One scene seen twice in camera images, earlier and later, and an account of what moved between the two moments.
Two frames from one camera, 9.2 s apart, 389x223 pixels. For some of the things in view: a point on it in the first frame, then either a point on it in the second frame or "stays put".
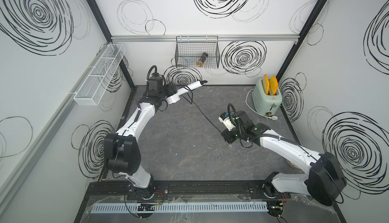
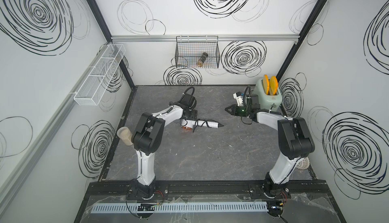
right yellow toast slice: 273,84 stays put
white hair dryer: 176,97 to 190,123
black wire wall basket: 197,51 stays put
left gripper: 170,89 to 193,114
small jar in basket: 200,62 stays put
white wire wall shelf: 92,90 stays put
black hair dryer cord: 192,103 to 201,121
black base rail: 121,190 stays put
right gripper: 229,138 to 234,110
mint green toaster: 266,104 stays put
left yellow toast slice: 266,84 stays put
